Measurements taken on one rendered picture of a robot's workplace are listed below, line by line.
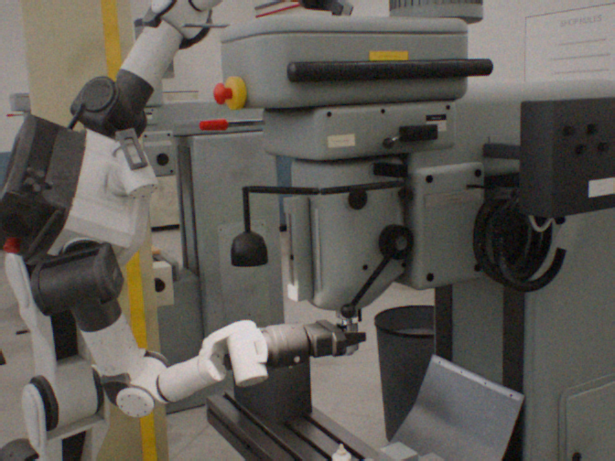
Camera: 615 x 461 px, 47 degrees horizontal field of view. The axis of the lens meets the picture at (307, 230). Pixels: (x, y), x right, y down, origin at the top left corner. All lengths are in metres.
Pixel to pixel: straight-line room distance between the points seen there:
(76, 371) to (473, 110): 1.15
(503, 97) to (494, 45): 5.56
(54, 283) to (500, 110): 0.98
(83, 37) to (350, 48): 1.86
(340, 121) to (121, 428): 2.29
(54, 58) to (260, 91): 1.81
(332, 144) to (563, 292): 0.66
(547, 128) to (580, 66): 5.15
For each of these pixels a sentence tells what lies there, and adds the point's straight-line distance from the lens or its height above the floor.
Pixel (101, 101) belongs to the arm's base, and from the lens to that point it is 1.62.
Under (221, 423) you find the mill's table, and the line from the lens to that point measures 2.05.
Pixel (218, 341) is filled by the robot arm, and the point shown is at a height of 1.26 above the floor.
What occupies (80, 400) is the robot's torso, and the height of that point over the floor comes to 1.02.
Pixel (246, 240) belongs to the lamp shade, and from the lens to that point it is 1.33.
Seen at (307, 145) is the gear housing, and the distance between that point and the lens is 1.32.
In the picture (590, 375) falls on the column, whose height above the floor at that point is 1.08.
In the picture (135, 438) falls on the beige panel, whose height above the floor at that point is 0.28.
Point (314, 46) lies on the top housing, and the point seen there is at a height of 1.83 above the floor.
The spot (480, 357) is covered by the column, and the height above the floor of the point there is 1.11.
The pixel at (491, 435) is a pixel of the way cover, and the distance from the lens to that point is 1.74.
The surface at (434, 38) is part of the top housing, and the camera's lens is 1.43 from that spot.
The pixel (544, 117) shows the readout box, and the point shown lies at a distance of 1.31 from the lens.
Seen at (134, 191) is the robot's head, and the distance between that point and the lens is 1.44.
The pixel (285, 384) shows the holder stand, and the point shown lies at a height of 1.01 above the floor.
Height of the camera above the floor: 1.75
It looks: 11 degrees down
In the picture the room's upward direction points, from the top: 2 degrees counter-clockwise
